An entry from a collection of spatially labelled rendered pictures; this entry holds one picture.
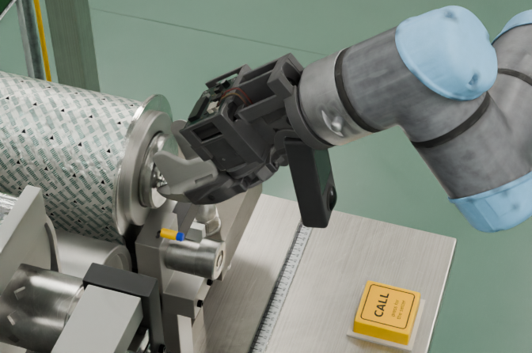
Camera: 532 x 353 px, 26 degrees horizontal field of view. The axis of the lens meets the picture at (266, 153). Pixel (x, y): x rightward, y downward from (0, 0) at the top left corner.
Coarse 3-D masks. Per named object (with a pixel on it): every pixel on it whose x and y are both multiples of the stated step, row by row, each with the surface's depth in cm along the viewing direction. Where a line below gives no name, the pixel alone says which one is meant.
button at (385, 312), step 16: (368, 288) 145; (384, 288) 145; (400, 288) 145; (368, 304) 143; (384, 304) 143; (400, 304) 143; (416, 304) 143; (368, 320) 141; (384, 320) 141; (400, 320) 141; (384, 336) 141; (400, 336) 141
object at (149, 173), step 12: (156, 132) 113; (156, 144) 111; (168, 144) 113; (144, 156) 111; (144, 168) 110; (156, 168) 111; (144, 180) 110; (156, 180) 112; (144, 192) 111; (156, 192) 112; (144, 204) 113; (156, 204) 113
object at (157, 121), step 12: (156, 120) 112; (168, 120) 115; (144, 132) 110; (168, 132) 116; (144, 144) 110; (132, 156) 109; (132, 168) 108; (132, 180) 109; (132, 192) 110; (132, 204) 110; (132, 216) 111; (144, 216) 115
